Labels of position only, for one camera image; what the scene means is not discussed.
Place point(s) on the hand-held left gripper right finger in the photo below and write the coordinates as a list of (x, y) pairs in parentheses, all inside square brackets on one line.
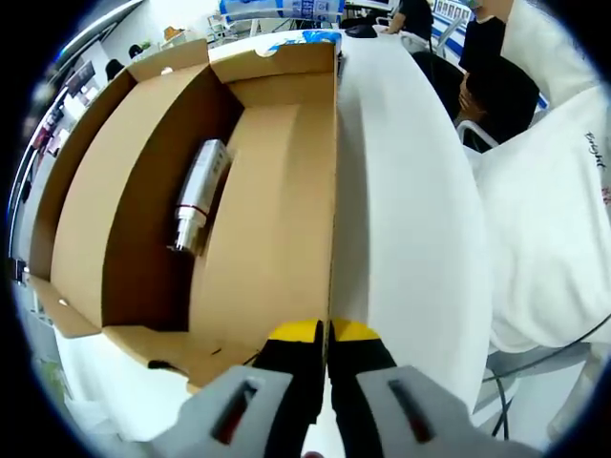
[(382, 405)]

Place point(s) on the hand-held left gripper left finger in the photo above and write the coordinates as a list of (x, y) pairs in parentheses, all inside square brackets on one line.
[(286, 396)]

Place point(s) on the silver bottle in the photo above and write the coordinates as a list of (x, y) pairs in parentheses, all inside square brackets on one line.
[(200, 191)]

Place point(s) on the brown cardboard shoe box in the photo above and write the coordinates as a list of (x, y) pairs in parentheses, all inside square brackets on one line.
[(95, 214)]

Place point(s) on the light blue wet wipes pack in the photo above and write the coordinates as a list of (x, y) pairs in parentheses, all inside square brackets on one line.
[(320, 36)]

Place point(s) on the blue soft tissue pack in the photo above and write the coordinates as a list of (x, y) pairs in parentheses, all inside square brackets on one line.
[(267, 9)]

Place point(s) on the person's left hand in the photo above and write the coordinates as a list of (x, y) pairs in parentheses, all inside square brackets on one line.
[(315, 454)]

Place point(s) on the green plant in white pot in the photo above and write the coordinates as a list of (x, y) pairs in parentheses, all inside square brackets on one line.
[(52, 381)]

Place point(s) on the person's white shirt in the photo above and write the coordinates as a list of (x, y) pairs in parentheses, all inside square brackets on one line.
[(539, 214)]

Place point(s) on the dark hanging screen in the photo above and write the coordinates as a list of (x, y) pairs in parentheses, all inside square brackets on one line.
[(79, 76)]

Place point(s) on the white chair frame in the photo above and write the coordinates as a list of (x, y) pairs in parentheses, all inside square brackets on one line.
[(477, 133)]

